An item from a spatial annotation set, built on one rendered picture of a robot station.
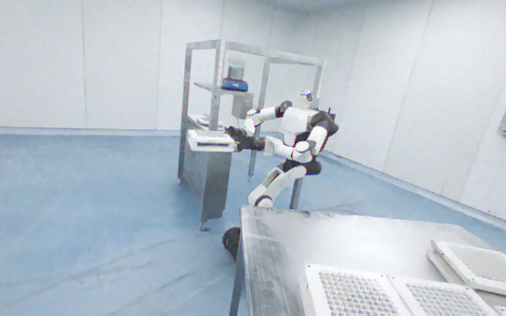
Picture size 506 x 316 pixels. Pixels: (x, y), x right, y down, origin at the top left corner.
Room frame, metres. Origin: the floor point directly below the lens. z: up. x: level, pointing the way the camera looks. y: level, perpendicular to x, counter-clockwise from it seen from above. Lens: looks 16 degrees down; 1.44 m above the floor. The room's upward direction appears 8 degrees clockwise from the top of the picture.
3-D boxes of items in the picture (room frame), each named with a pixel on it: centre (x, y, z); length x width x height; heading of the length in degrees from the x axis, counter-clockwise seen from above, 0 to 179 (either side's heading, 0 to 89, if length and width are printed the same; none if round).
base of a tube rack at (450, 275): (0.89, -0.83, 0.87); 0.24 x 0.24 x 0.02; 85
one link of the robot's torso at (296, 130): (2.04, -0.35, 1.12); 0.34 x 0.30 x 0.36; 28
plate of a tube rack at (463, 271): (0.89, -0.83, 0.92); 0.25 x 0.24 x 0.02; 85
